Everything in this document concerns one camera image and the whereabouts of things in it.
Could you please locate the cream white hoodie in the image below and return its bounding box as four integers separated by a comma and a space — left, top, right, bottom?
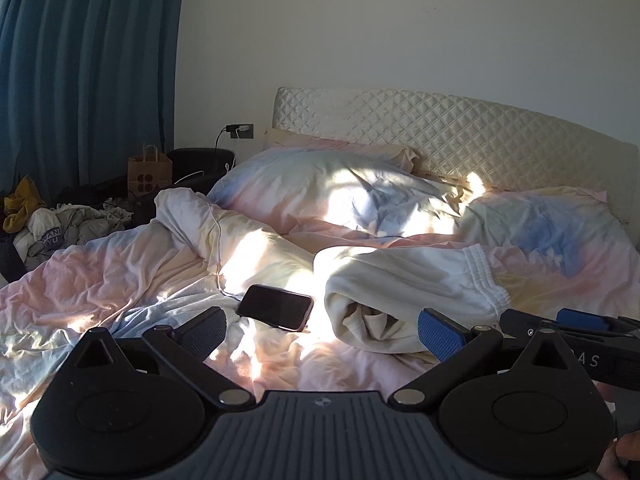
314, 245, 511, 354

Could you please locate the person's hand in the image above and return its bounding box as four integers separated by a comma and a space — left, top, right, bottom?
597, 431, 640, 480

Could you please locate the pastel tie-dye duvet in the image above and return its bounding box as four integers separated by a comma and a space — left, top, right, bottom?
1, 191, 639, 479

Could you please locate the black smartphone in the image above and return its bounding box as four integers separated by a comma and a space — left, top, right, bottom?
236, 284, 314, 332

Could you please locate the grey beige garment pile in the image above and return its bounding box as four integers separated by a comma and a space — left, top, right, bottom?
14, 200, 134, 271

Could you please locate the quilted cream headboard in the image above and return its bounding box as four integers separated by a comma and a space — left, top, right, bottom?
272, 87, 639, 243

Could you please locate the black bedside bin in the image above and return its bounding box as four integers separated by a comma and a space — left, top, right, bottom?
167, 148, 235, 195

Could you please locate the brown paper bag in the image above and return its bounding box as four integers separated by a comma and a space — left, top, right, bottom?
127, 145, 172, 197

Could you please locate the white garment purple print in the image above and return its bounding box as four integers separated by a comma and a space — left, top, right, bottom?
27, 208, 64, 256

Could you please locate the black garment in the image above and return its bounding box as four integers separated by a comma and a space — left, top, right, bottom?
0, 231, 27, 283

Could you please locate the pastel tie-dye pillow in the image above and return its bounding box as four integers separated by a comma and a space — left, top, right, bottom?
207, 148, 461, 237

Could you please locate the mustard yellow garment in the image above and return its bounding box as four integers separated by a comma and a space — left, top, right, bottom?
2, 176, 46, 234

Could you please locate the teal curtain right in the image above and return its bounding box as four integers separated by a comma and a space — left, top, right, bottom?
1, 0, 181, 198

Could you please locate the white charging cable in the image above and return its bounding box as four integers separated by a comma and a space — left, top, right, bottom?
172, 169, 246, 304

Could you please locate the wall power socket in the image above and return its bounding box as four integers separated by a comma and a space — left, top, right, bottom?
224, 124, 254, 140

